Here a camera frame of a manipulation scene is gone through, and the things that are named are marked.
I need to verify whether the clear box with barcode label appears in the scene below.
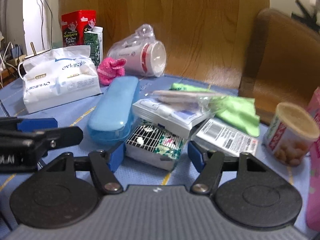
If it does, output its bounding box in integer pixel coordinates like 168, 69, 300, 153
191, 118, 259, 157

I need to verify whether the blue plastic case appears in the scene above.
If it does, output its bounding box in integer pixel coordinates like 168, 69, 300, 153
87, 76, 139, 145

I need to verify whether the white wet wipes pack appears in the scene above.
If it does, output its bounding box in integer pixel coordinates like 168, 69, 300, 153
132, 99, 211, 139

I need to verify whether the patterned tissue packet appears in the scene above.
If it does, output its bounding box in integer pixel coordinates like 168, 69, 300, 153
125, 121, 186, 171

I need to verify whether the green cloth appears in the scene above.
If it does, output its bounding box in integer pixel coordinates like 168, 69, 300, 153
170, 82, 261, 138

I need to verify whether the clear bag with sticks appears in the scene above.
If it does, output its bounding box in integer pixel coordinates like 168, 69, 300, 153
146, 90, 227, 113

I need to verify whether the pink fluffy sock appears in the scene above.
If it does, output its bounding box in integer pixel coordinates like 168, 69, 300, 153
97, 57, 126, 86

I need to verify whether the white tissue pack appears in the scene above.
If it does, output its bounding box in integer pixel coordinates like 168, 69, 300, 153
20, 45, 101, 114

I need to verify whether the blue table mat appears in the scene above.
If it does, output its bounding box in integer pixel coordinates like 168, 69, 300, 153
1, 80, 319, 239

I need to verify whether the peanut can with lid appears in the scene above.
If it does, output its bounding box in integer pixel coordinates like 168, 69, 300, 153
263, 102, 319, 166

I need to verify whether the pink metal tin box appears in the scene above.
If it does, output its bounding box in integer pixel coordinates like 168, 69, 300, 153
306, 87, 320, 231

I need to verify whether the green white drink carton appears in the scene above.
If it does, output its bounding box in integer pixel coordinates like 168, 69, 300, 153
84, 27, 103, 67

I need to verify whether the red tea box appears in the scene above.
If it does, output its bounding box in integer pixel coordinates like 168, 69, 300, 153
61, 10, 96, 47

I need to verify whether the bagged white red mug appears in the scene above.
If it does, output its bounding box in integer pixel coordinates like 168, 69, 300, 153
107, 24, 167, 77

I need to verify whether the brown woven seat cushion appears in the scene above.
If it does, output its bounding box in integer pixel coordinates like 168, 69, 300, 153
239, 9, 319, 125

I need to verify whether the wood pattern board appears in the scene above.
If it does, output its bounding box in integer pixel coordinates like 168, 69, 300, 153
59, 0, 270, 88

